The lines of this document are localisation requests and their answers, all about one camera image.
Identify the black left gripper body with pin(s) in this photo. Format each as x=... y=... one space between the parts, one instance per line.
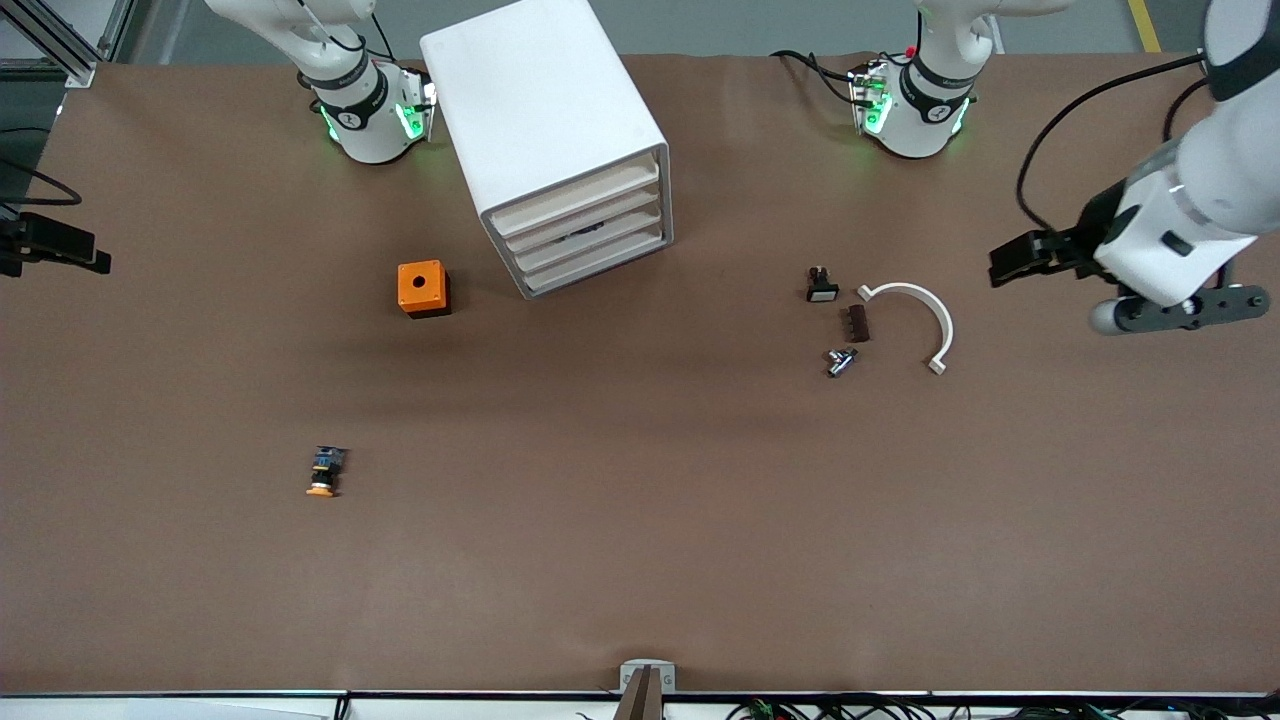
x=1098 y=222

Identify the white table edge rail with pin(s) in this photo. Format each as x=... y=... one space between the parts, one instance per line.
x=200 y=708

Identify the silver metal connector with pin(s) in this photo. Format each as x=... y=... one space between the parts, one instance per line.
x=840 y=361

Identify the black square push button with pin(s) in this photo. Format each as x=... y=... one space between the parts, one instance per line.
x=822 y=288

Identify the orange push button switch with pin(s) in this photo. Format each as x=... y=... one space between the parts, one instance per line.
x=325 y=472

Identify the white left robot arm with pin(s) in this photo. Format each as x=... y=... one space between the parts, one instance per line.
x=1190 y=230

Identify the aluminium frame profile with foot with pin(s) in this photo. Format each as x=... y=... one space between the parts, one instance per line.
x=78 y=73

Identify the white cabinet drawer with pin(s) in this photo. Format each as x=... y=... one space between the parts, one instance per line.
x=580 y=268
x=580 y=247
x=580 y=222

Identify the white drawer cabinet shell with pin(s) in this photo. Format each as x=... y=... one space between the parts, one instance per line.
x=540 y=100

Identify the white semicircular bracket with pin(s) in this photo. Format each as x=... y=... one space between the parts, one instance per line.
x=935 y=310

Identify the orange button enclosure box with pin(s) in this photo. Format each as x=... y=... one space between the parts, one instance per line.
x=420 y=285

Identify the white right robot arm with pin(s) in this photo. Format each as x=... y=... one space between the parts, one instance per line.
x=365 y=120

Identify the brown terminal block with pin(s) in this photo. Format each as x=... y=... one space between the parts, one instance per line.
x=856 y=324

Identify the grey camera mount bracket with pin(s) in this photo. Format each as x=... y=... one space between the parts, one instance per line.
x=632 y=678

